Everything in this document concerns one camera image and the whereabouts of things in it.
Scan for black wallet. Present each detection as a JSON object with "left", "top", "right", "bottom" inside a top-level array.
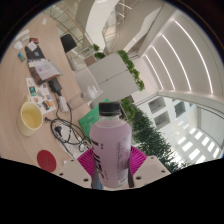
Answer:
[{"left": 48, "top": 78, "right": 64, "bottom": 98}]

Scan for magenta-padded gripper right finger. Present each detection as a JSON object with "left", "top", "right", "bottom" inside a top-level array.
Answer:
[{"left": 128, "top": 144, "right": 172, "bottom": 189}]

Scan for white chair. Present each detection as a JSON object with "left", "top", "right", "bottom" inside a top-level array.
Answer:
[{"left": 73, "top": 66, "right": 101, "bottom": 94}]

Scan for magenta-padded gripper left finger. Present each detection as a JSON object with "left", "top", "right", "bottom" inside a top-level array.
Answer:
[{"left": 56, "top": 146, "right": 101, "bottom": 190}]

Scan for teal marker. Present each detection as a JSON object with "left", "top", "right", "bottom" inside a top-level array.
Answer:
[{"left": 17, "top": 52, "right": 27, "bottom": 63}]

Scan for colourful sticker sheet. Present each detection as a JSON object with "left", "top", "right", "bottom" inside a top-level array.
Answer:
[{"left": 25, "top": 77, "right": 57, "bottom": 115}]

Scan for green plants atop cabinet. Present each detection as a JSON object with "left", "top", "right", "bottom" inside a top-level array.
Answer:
[{"left": 117, "top": 49, "right": 146, "bottom": 92}]

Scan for tangle of black cables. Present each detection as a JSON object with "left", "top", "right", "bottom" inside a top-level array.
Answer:
[{"left": 44, "top": 94, "right": 93, "bottom": 158}]

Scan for black chair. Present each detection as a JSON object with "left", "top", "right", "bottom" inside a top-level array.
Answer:
[{"left": 60, "top": 33, "right": 78, "bottom": 54}]

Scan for row of ceiling light strips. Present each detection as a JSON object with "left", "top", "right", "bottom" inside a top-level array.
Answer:
[{"left": 143, "top": 19, "right": 214, "bottom": 96}]

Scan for long hedge of green plants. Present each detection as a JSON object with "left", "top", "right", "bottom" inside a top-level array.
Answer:
[{"left": 121, "top": 98, "right": 188, "bottom": 172}]

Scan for open book with papers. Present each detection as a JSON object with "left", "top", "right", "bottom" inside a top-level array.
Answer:
[{"left": 28, "top": 58, "right": 64, "bottom": 84}]

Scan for flat round red coaster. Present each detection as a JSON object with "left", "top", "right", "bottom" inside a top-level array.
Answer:
[{"left": 36, "top": 149, "right": 58, "bottom": 173}]

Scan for white computer mouse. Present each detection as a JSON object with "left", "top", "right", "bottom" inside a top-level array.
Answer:
[{"left": 13, "top": 40, "right": 25, "bottom": 51}]

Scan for white power strip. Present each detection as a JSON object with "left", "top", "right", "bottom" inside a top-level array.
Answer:
[{"left": 13, "top": 28, "right": 31, "bottom": 43}]

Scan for white cabinet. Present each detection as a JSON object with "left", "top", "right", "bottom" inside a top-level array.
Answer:
[{"left": 87, "top": 51, "right": 140, "bottom": 101}]

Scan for purple drink bottle black cap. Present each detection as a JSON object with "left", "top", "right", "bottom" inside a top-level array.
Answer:
[{"left": 89, "top": 101, "right": 133, "bottom": 190}]

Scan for pale yellow mug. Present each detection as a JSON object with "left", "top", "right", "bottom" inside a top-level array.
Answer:
[{"left": 16, "top": 100, "right": 45, "bottom": 137}]

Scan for clear bottle white lid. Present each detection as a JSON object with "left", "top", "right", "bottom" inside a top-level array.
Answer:
[{"left": 68, "top": 85, "right": 103, "bottom": 109}]

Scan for small planter by railing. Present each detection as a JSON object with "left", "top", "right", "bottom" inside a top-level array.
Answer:
[{"left": 83, "top": 43, "right": 107, "bottom": 68}]

